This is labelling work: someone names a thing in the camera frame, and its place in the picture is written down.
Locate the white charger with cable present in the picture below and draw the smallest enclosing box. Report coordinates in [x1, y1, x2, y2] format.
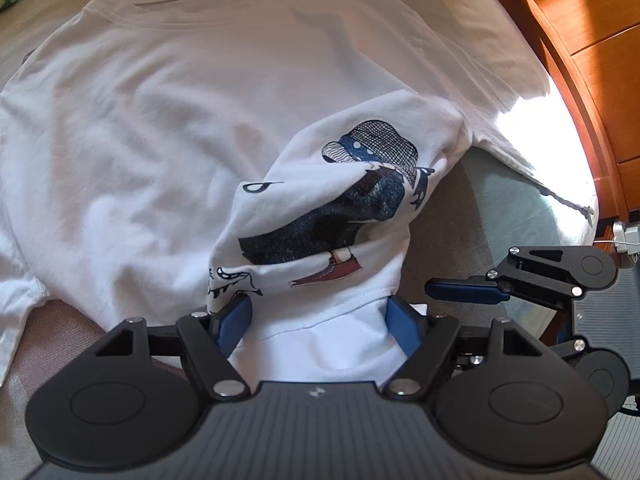
[592, 217, 640, 263]

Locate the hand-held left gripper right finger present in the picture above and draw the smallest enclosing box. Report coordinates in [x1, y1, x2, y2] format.
[383, 294, 543, 402]

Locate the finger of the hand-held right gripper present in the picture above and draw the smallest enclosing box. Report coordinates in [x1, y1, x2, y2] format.
[425, 246, 587, 312]
[549, 336, 589, 362]

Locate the white printed T-shirt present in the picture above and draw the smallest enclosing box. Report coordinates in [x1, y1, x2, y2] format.
[0, 0, 601, 391]

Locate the wooden headboard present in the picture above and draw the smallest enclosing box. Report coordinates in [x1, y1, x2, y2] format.
[470, 0, 640, 226]

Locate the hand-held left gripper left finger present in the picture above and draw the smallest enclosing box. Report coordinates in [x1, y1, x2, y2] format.
[99, 293, 253, 402]

